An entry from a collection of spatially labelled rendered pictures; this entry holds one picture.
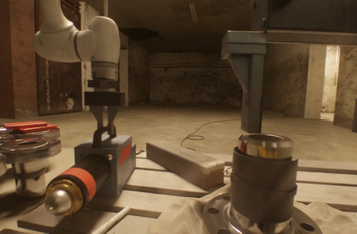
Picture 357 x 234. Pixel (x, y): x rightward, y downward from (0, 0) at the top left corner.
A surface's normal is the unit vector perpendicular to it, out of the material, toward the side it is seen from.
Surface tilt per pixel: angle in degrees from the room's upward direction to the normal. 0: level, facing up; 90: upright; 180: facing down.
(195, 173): 90
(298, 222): 0
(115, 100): 90
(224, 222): 0
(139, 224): 0
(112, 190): 90
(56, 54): 129
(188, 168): 90
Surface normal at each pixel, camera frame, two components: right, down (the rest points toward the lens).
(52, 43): -0.02, 0.55
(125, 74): -0.17, 0.11
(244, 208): -0.76, 0.05
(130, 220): 0.02, -0.99
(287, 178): 0.26, 0.11
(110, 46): 0.64, 0.12
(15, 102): 0.99, 0.04
